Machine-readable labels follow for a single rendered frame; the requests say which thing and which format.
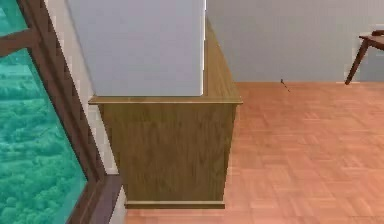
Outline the brown wooden cabinet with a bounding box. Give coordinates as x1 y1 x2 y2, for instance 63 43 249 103
88 18 244 210

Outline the pale grey flat panel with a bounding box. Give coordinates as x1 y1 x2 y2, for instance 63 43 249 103
65 0 207 98

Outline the brown framed window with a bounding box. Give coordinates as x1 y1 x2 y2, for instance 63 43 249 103
0 0 124 224

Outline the dark brown wooden table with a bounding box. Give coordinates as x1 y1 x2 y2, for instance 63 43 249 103
344 29 384 86

